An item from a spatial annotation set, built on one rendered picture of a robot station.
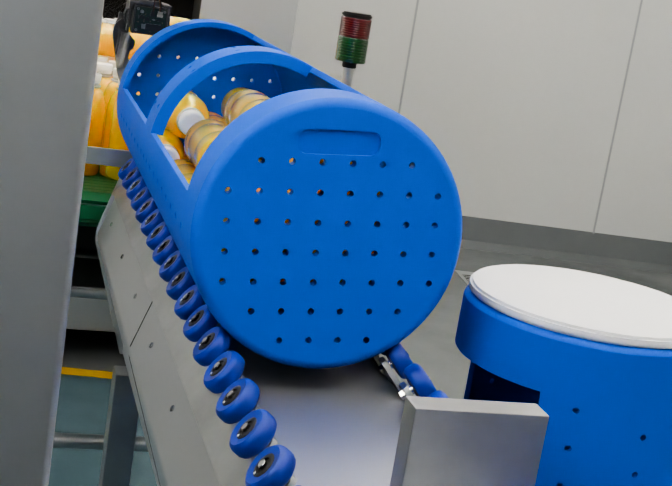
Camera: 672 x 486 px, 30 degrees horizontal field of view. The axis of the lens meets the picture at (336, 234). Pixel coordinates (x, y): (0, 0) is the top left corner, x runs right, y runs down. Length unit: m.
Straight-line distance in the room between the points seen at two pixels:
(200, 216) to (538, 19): 5.36
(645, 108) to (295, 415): 5.63
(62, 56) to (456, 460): 0.43
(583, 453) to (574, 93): 5.33
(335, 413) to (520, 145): 5.37
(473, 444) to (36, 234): 0.39
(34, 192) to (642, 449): 0.91
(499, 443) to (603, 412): 0.47
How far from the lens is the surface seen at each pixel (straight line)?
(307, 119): 1.23
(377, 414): 1.28
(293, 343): 1.29
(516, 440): 0.89
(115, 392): 2.17
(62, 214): 0.60
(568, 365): 1.33
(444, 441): 0.87
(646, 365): 1.35
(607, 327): 1.35
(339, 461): 1.15
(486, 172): 6.56
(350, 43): 2.56
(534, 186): 6.65
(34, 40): 0.58
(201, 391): 1.27
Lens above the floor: 1.37
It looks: 12 degrees down
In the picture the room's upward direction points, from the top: 9 degrees clockwise
